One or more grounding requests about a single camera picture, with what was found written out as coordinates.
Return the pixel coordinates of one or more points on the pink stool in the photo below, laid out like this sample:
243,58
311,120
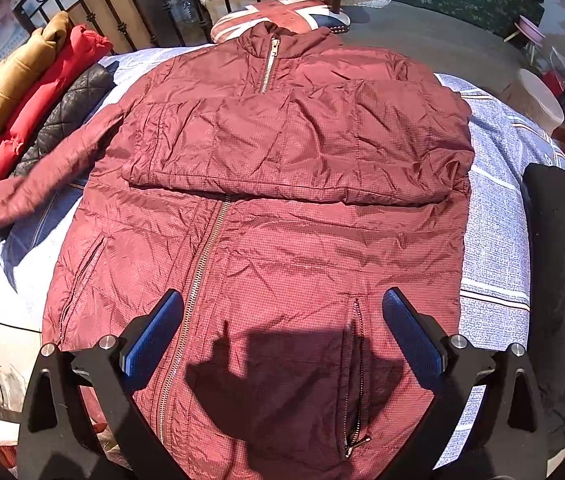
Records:
530,30

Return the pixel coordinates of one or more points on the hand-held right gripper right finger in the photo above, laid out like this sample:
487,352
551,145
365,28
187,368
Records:
412,335

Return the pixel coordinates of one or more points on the clear plastic bag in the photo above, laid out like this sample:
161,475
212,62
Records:
5,385

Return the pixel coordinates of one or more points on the blue plaid bedsheet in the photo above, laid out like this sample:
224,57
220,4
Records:
492,240

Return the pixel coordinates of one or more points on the black folded jacket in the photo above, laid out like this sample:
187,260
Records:
562,260

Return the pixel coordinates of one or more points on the flag print wooden chair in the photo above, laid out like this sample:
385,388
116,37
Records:
282,12

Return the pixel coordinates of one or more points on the maroon puffer jacket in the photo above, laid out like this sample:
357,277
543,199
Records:
262,260

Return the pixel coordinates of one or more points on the red puffer jacket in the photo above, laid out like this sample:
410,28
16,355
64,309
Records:
37,115

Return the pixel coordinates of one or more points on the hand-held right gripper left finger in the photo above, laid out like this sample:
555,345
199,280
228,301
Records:
155,340

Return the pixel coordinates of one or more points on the black iron railing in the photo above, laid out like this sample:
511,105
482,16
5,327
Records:
112,5

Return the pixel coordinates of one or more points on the tan puffer jacket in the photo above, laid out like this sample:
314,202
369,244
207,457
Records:
7,95

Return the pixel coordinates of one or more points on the beige round stool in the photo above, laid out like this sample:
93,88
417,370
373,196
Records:
537,100

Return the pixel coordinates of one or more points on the black quilted jacket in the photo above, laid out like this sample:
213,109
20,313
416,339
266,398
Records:
72,110

